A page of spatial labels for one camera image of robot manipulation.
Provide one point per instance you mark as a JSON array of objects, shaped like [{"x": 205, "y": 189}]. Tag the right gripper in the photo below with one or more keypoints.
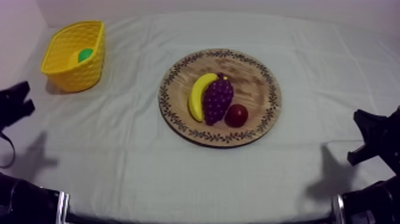
[{"x": 389, "y": 140}]

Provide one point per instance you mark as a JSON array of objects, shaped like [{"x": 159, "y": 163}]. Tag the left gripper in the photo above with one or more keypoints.
[{"x": 7, "y": 108}]

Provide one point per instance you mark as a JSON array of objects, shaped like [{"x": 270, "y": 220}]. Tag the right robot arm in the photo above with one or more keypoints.
[{"x": 372, "y": 203}]

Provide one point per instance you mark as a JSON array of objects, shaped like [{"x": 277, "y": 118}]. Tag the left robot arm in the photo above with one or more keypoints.
[{"x": 25, "y": 204}]

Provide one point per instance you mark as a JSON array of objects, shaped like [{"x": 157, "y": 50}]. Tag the yellow plastic basket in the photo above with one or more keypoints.
[{"x": 67, "y": 72}]

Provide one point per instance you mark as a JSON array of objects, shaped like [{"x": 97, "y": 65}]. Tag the green toy pear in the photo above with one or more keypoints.
[{"x": 85, "y": 54}]

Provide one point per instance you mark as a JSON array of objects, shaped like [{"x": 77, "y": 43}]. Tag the round wooden board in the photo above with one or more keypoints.
[{"x": 256, "y": 94}]

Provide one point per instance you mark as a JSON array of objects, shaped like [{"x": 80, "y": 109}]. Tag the silver metal bar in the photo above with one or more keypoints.
[
  {"x": 338, "y": 209},
  {"x": 62, "y": 208}
]

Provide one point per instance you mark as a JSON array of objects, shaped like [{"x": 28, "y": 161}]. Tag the small red fruit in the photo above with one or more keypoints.
[{"x": 236, "y": 115}]

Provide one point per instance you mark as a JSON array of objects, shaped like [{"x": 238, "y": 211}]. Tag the purple toy grapes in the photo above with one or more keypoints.
[{"x": 217, "y": 100}]

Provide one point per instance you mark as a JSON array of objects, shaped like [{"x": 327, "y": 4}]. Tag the yellow toy banana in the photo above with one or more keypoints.
[{"x": 197, "y": 97}]

